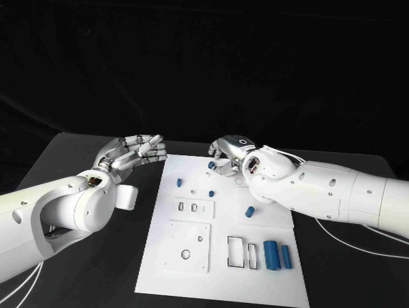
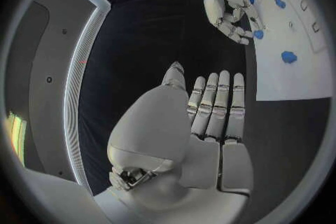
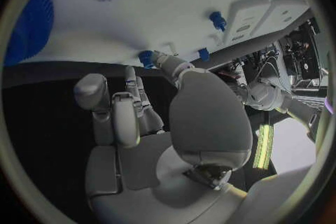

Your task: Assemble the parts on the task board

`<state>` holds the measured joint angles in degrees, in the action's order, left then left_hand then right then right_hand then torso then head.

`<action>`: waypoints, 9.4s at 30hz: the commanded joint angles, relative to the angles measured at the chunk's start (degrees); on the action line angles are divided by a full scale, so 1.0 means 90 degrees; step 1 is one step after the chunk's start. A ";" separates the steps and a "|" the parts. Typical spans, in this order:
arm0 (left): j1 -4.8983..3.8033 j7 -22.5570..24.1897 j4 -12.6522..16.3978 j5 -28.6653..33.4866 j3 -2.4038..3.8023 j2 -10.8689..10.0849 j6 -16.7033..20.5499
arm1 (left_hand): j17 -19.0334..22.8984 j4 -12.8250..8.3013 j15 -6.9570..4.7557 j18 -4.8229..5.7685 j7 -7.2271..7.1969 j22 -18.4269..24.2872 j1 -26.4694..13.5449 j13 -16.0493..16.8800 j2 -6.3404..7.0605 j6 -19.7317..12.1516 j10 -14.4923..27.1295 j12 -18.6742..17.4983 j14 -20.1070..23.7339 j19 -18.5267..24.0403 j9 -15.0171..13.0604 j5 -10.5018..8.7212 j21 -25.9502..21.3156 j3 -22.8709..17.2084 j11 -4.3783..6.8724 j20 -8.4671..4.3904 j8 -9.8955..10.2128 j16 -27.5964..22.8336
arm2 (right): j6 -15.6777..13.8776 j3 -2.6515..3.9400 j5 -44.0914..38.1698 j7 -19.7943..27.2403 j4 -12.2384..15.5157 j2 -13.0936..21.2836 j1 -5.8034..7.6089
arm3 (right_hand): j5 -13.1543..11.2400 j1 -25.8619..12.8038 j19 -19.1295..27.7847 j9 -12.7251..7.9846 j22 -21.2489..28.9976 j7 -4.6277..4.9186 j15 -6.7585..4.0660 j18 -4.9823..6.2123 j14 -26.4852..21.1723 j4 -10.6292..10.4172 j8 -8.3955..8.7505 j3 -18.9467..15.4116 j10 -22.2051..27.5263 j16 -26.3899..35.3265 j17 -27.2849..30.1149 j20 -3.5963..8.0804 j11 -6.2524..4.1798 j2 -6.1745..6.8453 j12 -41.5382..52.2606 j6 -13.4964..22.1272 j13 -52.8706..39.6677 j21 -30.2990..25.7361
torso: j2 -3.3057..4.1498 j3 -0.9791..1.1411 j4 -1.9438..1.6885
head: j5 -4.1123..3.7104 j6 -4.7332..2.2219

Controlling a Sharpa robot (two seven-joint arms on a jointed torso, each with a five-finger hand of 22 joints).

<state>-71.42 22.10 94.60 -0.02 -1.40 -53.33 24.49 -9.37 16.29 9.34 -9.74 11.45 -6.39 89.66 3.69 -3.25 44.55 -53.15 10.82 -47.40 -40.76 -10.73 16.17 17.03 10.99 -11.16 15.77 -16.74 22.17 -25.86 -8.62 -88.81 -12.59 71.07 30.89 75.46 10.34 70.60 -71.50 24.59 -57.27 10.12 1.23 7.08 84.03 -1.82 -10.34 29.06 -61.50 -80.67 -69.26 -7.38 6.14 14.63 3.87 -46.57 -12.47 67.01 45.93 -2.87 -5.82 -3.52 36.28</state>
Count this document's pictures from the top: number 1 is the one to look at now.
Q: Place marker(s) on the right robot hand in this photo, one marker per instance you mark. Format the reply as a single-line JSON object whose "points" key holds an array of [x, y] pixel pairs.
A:
{"points": [[233, 146]]}

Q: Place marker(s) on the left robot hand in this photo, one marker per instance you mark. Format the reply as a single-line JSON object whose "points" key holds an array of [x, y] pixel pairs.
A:
{"points": [[129, 154]]}

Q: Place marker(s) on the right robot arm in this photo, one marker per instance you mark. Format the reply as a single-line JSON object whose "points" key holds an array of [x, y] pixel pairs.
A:
{"points": [[329, 190]]}

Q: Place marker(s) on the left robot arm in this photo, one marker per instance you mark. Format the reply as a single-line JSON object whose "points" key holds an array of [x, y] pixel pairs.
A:
{"points": [[28, 223]]}

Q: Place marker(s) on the white task board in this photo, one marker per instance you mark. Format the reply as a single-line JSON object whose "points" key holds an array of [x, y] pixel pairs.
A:
{"points": [[222, 226]]}

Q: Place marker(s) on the blue short cylinder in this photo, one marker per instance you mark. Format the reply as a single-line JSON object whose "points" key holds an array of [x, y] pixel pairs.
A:
{"points": [[250, 211]]}

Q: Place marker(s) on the thick blue long cylinder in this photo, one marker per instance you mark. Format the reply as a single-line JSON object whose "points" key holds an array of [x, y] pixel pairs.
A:
{"points": [[271, 255]]}

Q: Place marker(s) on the thin blue long cylinder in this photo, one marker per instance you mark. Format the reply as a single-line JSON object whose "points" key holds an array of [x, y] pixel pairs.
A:
{"points": [[287, 256]]}

